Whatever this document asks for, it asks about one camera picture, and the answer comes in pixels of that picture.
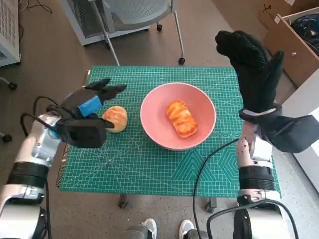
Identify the black gloved right hand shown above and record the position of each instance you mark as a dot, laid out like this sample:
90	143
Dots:
256	74

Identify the black left hand blue tape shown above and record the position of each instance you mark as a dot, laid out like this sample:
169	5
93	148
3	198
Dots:
79	99

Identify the round toy bread bun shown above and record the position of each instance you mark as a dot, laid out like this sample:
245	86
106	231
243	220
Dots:
117	119

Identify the pink bowl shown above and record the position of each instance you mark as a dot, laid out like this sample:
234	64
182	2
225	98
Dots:
154	124

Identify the oblong toy bread loaf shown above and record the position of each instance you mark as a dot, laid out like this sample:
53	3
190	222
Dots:
183	119

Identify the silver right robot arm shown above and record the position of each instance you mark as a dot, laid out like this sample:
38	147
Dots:
256	174

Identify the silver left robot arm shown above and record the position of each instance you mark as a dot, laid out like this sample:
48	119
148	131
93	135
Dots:
30	154

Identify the wooden crate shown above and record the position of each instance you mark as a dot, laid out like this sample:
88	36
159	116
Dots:
296	62

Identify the black chair base with casters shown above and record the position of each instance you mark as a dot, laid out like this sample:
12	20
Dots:
11	86

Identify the green cutting mat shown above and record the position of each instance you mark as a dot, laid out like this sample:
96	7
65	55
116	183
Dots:
139	174

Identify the white perforated case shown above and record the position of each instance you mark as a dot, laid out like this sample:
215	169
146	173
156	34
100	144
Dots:
7	30

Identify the grey mesh office chair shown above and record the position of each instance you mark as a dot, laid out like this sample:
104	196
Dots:
139	12

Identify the black table foot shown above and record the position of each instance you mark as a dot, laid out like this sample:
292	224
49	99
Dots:
211	203
123	202

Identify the grey left leg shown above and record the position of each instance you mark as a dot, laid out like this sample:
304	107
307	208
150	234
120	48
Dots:
134	232

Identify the grey leg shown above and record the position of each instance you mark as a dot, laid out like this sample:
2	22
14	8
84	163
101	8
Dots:
198	234
134	232

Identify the white left shoe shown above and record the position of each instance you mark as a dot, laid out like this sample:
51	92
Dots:
150	226

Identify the white shoe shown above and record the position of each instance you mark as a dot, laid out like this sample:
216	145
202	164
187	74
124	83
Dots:
150	226
186	226

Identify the white right shoe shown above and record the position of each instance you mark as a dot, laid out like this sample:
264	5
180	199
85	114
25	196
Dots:
186	226

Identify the grey right leg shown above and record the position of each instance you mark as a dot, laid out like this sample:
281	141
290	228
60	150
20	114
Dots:
198	234

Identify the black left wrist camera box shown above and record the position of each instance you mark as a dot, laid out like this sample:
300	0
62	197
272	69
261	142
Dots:
82	132

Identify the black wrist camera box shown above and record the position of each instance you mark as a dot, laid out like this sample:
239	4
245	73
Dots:
82	132
291	137

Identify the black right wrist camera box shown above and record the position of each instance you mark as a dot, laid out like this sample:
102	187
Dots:
291	137

